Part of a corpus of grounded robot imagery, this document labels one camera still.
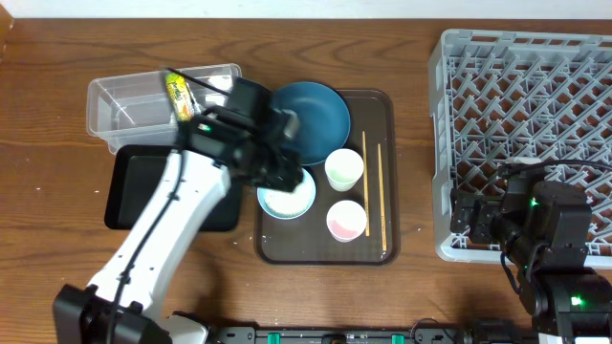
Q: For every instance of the blue plate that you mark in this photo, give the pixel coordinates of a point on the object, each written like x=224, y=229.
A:
x=324, y=119

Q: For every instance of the white cup pink inside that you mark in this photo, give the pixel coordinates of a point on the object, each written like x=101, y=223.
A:
x=346, y=220

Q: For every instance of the light blue rice bowl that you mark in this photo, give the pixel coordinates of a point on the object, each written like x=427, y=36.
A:
x=288, y=205

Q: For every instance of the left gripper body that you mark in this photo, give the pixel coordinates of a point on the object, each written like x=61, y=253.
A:
x=269, y=165

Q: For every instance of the green snack wrapper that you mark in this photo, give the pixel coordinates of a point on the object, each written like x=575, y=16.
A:
x=180, y=97

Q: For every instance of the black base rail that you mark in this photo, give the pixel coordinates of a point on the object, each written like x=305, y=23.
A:
x=501, y=333

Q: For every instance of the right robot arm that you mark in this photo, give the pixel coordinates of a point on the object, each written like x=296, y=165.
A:
x=541, y=226

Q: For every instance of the wooden chopstick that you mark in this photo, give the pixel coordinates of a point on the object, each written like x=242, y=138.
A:
x=382, y=200
x=365, y=183

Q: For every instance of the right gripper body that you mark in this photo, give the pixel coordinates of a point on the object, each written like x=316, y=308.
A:
x=490, y=223

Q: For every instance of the brown serving tray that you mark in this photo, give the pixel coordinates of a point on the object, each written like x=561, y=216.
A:
x=306, y=240

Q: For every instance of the left wooden chopstick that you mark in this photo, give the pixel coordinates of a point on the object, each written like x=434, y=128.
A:
x=365, y=183

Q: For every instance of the black waste tray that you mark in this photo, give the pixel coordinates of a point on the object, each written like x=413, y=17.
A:
x=137, y=172

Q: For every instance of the clear plastic bin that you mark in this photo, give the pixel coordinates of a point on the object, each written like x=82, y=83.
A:
x=134, y=109

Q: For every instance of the grey dishwasher rack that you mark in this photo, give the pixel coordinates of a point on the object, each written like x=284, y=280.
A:
x=499, y=95

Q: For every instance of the right wooden chopstick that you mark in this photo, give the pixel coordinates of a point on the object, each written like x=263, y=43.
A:
x=382, y=200

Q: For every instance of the white cup green inside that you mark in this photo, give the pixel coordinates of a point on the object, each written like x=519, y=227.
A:
x=343, y=168

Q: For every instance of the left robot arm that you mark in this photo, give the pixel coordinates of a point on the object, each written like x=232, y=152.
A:
x=123, y=301

